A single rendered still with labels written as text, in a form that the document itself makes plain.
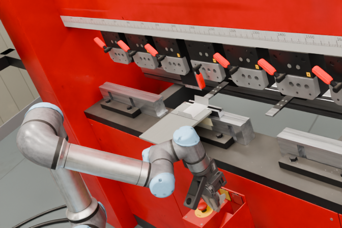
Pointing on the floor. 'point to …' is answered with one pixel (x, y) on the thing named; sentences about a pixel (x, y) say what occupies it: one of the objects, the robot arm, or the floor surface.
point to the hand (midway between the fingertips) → (215, 210)
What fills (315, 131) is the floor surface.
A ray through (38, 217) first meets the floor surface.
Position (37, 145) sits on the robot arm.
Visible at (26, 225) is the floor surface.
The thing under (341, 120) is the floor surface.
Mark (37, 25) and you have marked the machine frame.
